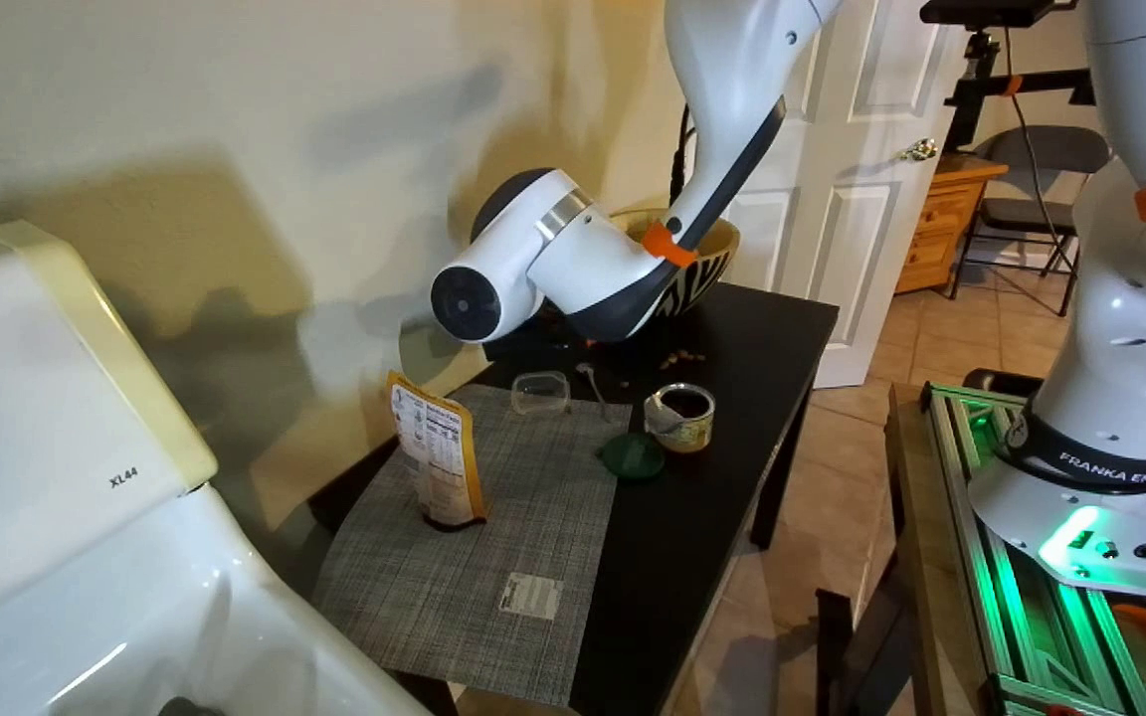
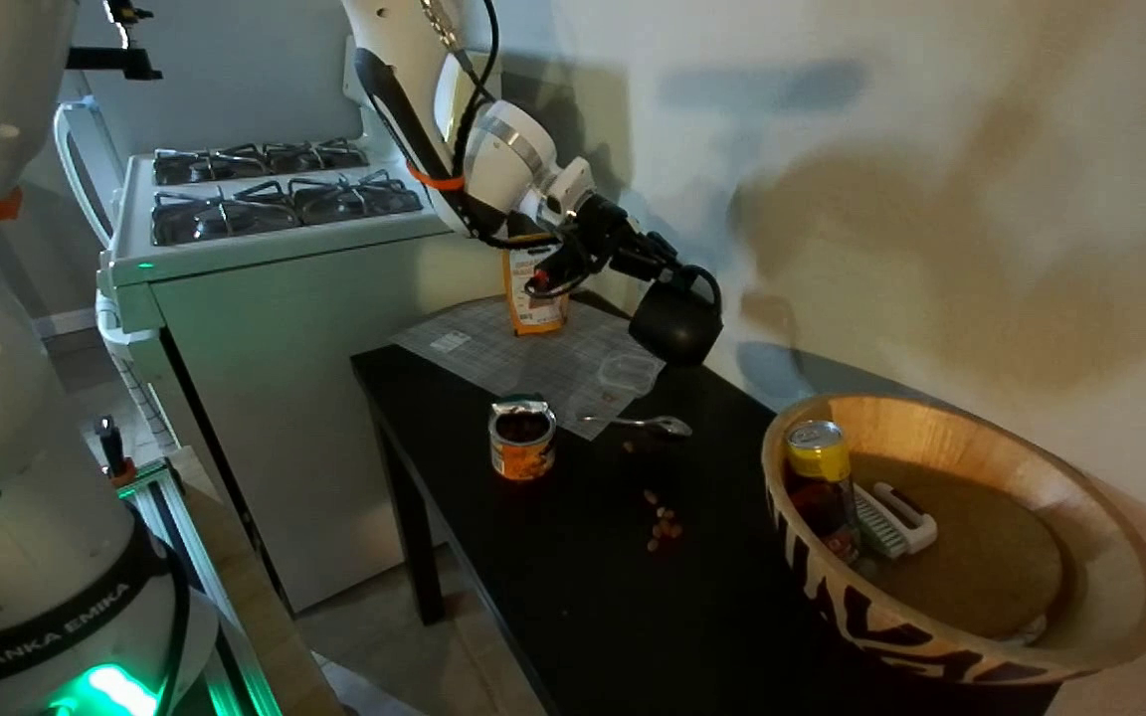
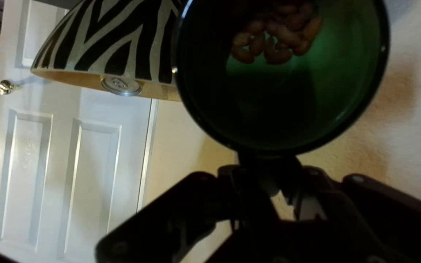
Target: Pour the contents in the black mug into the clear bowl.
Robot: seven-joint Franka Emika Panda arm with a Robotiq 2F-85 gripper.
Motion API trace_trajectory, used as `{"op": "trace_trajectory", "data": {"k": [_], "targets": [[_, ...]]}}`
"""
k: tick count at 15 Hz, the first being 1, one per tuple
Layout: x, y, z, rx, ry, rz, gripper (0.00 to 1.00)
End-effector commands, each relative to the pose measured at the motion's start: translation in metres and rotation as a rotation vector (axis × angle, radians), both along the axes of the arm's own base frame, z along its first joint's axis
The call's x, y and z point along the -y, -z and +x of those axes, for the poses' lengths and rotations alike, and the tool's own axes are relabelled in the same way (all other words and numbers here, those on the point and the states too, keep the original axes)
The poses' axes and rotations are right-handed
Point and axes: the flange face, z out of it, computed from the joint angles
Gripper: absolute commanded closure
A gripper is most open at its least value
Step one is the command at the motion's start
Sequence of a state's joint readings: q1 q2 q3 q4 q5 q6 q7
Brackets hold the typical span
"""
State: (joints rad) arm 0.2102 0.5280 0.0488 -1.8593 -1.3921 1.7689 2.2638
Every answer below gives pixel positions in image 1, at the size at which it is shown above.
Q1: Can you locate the grey folding chair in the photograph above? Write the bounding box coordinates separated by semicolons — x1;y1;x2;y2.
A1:
948;125;1116;319

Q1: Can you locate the green round lid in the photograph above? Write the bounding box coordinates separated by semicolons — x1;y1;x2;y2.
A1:
592;432;667;485

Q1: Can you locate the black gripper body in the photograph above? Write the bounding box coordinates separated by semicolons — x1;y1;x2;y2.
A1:
504;302;635;364

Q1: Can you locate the wooden drawer cabinet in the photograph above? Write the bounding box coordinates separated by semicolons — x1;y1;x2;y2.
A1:
895;157;1009;298

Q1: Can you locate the small clear bowl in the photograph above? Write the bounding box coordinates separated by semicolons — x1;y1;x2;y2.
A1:
508;371;572;424

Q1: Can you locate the small patterned ceramic cup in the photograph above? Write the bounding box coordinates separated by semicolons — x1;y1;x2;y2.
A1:
641;380;720;457

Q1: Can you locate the small white spoon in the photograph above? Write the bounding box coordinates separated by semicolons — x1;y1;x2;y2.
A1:
572;364;614;417

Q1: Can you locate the orange stand-up pouch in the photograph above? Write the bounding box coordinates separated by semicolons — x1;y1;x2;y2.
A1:
381;371;489;534

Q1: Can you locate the robot mounting table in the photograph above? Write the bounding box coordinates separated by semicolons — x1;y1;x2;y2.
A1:
883;375;1146;716

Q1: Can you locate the grey woven placemat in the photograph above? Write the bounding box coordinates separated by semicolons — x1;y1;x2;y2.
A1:
312;381;635;711

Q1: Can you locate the white panel door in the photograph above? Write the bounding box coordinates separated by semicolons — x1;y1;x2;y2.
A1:
718;0;968;389

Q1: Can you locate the black side table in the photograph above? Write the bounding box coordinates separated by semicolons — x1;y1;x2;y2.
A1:
308;279;844;716

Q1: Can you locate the white label on placemat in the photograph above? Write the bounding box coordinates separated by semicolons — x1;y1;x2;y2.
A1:
495;571;564;626

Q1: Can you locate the wooden zebra pattern bowl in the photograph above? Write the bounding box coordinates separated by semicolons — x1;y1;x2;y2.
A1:
606;198;744;324

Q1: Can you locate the black camera tripod boom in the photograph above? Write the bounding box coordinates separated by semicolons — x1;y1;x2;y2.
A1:
915;0;1109;157

